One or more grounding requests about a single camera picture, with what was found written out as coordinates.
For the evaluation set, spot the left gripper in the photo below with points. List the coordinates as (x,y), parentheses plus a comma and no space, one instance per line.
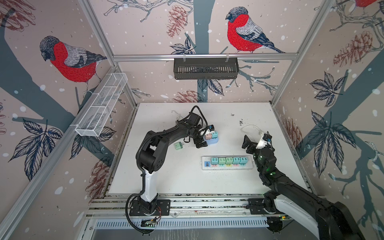
(197,141)

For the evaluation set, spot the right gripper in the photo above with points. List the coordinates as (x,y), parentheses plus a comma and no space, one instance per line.
(253,145)

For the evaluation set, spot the blue square power socket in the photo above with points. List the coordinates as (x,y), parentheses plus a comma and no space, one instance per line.
(212,141)

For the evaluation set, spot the long white power strip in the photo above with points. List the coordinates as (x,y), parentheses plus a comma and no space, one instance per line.
(206,164)

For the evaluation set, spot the light green plug adapter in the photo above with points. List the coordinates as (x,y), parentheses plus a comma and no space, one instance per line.
(229,160)

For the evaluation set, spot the pink plug adapter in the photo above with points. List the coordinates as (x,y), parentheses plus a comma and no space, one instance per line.
(208,136)

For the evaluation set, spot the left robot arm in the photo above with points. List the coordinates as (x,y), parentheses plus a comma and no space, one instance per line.
(151,156)

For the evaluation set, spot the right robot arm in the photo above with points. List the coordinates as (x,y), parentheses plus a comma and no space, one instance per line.
(324,219)

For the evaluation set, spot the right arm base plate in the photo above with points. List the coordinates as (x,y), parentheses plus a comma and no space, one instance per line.
(258,206)

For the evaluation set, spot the black wall basket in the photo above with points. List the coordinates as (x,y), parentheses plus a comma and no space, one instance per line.
(206,68)

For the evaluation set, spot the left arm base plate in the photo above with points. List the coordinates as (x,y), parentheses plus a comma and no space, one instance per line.
(159,207)

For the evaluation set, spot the white wire mesh shelf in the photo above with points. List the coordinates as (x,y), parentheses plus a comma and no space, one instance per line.
(96,116)

